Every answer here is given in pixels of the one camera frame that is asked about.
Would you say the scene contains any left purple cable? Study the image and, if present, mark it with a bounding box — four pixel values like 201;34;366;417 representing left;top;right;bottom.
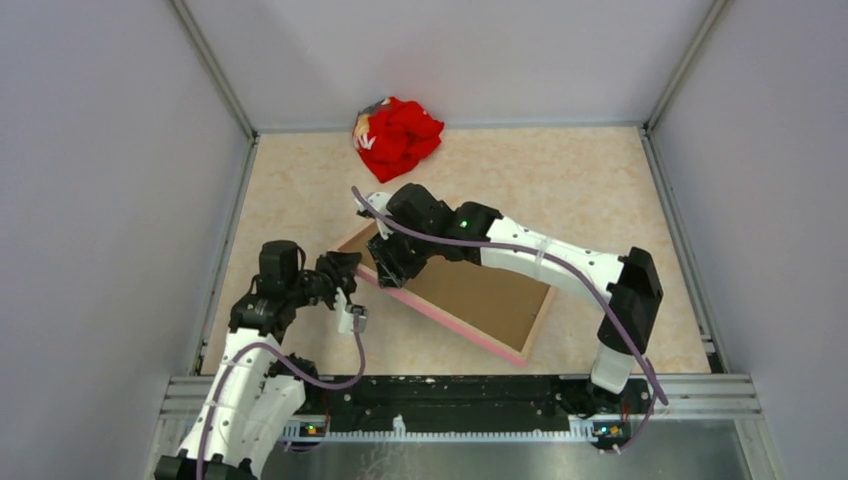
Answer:
193;311;369;480

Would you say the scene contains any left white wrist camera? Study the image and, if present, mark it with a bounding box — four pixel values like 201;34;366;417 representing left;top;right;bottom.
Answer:
335;305;368;335

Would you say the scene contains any brown cardboard backing board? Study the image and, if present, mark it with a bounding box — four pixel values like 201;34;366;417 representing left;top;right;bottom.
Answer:
337;221;556;367

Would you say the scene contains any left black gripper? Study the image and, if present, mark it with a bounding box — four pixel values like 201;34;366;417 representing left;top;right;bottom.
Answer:
288;250;362;312

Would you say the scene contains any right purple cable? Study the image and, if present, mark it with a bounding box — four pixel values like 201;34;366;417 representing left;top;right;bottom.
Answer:
351;185;670;455

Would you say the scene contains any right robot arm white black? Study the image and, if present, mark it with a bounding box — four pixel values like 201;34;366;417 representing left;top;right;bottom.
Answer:
351;183;669;412

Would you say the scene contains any pink wooden picture frame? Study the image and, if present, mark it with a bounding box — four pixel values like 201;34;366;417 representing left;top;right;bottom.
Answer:
333;221;556;374

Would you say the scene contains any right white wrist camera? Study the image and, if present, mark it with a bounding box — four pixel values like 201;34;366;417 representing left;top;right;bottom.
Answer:
357;192;392;240

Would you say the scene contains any purple cable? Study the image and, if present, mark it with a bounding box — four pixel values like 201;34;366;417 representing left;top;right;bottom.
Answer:
351;185;670;455
193;311;369;480

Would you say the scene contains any aluminium front rail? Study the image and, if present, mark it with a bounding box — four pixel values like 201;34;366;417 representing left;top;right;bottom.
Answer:
158;374;763;444

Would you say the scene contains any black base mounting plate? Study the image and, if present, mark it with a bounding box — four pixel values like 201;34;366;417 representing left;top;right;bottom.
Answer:
296;375;650;433

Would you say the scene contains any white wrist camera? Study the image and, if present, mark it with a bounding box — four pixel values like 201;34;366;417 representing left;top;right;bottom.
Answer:
357;192;392;240
335;305;368;335

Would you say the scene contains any crumpled red cloth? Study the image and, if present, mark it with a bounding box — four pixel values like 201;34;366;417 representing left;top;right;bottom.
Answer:
351;96;445;183

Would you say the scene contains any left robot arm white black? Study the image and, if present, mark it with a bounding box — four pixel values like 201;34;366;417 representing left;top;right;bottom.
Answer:
153;240;367;479

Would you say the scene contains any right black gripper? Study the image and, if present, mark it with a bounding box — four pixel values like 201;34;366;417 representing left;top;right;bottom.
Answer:
367;218;439;288

